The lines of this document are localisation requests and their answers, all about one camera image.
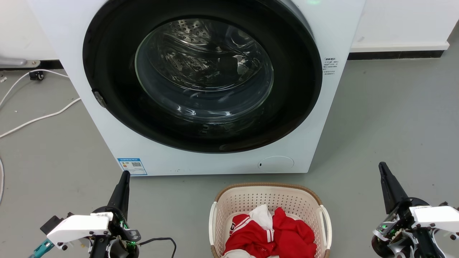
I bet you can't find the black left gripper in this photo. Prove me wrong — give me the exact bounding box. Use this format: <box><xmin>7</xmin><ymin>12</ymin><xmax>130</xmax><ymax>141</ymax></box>
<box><xmin>91</xmin><ymin>171</ymin><xmax>141</xmax><ymax>258</ymax></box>

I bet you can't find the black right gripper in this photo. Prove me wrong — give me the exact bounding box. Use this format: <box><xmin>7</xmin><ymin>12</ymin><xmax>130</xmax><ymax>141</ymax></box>
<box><xmin>372</xmin><ymin>162</ymin><xmax>431</xmax><ymax>258</ymax></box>

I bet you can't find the white perforated laundry basket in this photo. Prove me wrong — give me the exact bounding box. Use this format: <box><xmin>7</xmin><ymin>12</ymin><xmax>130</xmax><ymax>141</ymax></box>
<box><xmin>209</xmin><ymin>183</ymin><xmax>332</xmax><ymax>258</ymax></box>

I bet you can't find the blue energy label sticker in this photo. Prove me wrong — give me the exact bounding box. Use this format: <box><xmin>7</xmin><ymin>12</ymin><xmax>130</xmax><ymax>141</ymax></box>
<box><xmin>117</xmin><ymin>158</ymin><xmax>148</xmax><ymax>176</ymax></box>

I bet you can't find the white front-load washing machine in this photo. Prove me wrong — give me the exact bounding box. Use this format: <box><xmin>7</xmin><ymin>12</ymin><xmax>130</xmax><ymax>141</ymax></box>
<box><xmin>27</xmin><ymin>0</ymin><xmax>366</xmax><ymax>177</ymax></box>

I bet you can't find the grey washer door latch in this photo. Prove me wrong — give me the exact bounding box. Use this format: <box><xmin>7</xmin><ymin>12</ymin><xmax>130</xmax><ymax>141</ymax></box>
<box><xmin>93</xmin><ymin>90</ymin><xmax>107</xmax><ymax>108</ymax></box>

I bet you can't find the red garment with white stripes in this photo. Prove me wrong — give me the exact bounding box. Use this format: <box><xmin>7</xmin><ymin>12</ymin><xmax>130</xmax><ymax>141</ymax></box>
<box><xmin>222</xmin><ymin>207</ymin><xmax>318</xmax><ymax>258</ymax></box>

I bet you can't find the oval white filter cover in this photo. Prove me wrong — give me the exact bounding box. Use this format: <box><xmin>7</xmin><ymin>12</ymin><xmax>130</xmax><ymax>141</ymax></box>
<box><xmin>258</xmin><ymin>156</ymin><xmax>294</xmax><ymax>174</ymax></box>

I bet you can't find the round black washer door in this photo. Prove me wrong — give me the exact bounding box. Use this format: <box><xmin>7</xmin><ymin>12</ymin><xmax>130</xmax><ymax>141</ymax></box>
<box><xmin>82</xmin><ymin>0</ymin><xmax>323</xmax><ymax>154</ymax></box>

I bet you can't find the small grey text sticker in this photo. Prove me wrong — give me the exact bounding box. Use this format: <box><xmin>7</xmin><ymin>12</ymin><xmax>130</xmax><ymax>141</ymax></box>
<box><xmin>323</xmin><ymin>57</ymin><xmax>339</xmax><ymax>76</ymax></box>

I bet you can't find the grey metal floor bar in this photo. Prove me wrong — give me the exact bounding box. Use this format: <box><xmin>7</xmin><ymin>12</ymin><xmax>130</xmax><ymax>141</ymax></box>
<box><xmin>0</xmin><ymin>56</ymin><xmax>41</xmax><ymax>68</ymax></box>

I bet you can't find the thin black left gripper cable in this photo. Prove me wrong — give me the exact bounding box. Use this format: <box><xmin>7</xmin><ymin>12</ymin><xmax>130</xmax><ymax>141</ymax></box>
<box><xmin>139</xmin><ymin>237</ymin><xmax>177</xmax><ymax>258</ymax></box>

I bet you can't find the thick white floor cable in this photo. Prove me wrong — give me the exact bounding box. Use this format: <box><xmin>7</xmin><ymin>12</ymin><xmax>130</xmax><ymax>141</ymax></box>
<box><xmin>0</xmin><ymin>97</ymin><xmax>81</xmax><ymax>139</ymax></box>

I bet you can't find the thin white floor cable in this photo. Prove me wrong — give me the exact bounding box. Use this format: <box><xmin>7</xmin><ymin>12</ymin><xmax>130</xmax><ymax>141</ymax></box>
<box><xmin>0</xmin><ymin>69</ymin><xmax>69</xmax><ymax>108</ymax></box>

